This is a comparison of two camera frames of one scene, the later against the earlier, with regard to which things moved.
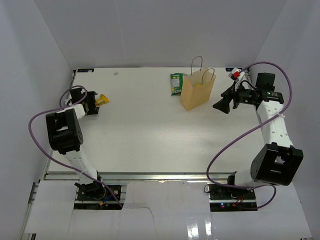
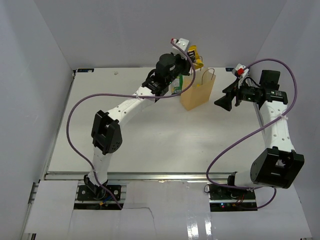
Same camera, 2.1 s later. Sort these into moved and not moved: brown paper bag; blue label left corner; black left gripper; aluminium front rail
Moved: black left gripper
Not moved: aluminium front rail; brown paper bag; blue label left corner
